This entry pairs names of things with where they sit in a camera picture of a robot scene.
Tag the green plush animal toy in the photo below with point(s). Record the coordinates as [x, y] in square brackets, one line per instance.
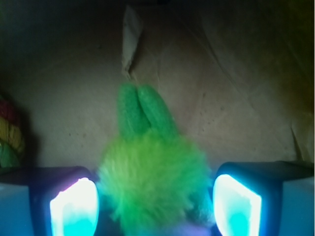
[152, 177]

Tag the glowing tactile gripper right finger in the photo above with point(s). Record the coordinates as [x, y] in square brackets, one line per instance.
[265, 198]

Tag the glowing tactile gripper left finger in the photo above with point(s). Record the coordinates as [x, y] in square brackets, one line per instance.
[48, 201]

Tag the brown paper bag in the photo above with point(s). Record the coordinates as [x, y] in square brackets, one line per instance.
[238, 75]

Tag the striped rope candy cane toy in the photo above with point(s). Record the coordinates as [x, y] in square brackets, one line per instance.
[12, 142]

